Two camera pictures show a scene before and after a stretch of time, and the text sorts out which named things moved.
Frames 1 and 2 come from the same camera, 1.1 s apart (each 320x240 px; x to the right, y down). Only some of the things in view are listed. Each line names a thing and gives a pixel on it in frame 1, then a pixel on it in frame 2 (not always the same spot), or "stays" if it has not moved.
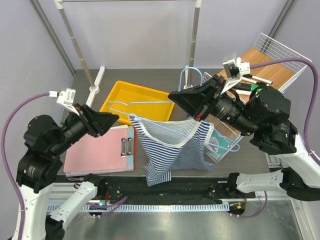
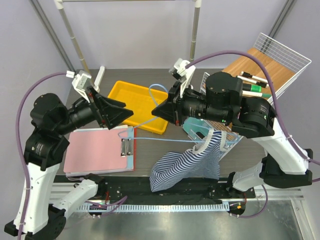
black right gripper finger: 201,95 -> 165,110
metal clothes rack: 95,89 stays
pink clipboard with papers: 115,151 stays
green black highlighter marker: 244,86 stays
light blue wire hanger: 155,122 -> 160,116
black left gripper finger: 101,118 -> 107,104
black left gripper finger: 100,122 -> 115,117
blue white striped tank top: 171,145 -> 201,162
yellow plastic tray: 123,100 stays
